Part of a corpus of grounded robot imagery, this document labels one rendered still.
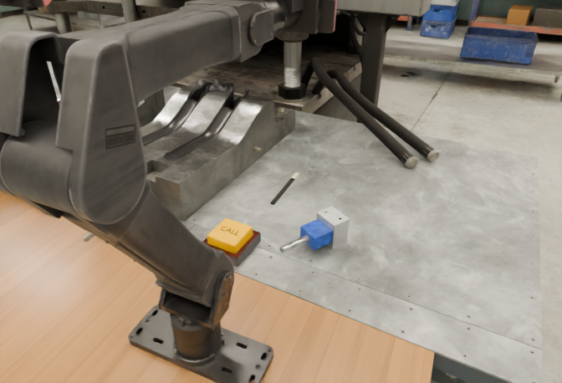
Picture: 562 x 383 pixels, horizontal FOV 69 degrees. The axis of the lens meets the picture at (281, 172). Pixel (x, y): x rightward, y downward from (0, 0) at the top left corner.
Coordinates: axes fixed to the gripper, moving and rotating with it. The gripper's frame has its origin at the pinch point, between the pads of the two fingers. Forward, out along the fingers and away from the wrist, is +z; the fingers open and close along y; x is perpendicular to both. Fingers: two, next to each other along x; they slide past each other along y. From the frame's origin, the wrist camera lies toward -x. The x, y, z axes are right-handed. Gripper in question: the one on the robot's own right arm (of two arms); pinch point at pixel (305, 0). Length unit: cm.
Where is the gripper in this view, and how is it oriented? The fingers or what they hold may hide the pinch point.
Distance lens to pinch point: 72.6
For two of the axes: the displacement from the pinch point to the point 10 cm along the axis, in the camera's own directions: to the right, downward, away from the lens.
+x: 0.0, 8.7, 5.0
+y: -9.2, -2.0, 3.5
